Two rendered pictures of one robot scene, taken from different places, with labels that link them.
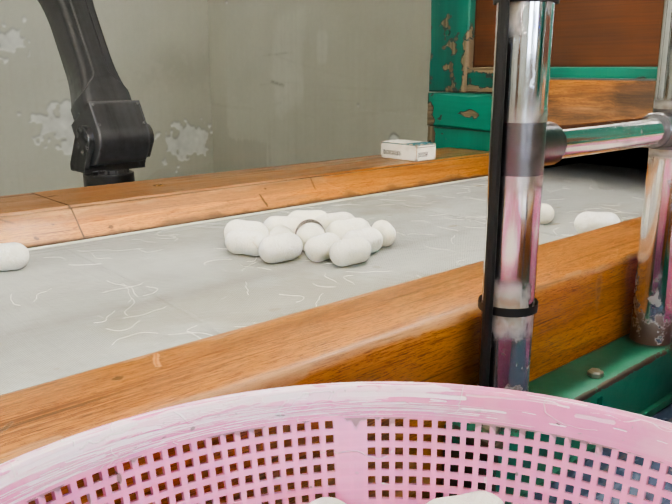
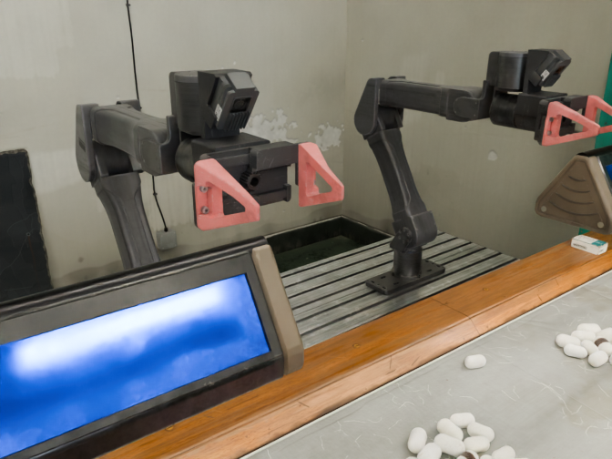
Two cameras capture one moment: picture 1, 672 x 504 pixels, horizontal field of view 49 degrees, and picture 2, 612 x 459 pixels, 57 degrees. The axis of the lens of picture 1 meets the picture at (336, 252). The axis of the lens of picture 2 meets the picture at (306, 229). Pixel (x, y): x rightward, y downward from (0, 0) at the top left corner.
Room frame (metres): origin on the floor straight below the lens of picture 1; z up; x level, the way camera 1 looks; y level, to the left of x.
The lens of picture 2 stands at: (-0.26, 0.41, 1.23)
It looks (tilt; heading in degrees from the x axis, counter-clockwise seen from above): 21 degrees down; 5
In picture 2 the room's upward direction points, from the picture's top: straight up
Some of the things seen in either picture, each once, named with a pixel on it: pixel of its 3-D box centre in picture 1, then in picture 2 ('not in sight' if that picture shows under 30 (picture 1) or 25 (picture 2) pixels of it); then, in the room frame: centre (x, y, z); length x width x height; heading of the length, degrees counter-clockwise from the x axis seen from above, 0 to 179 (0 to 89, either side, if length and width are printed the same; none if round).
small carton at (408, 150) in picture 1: (407, 150); (588, 244); (0.90, -0.09, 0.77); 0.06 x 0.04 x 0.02; 42
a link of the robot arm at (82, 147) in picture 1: (112, 148); (413, 236); (0.92, 0.28, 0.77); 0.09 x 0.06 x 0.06; 133
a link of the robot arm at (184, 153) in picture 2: not in sight; (207, 157); (0.36, 0.58, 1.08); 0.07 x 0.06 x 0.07; 43
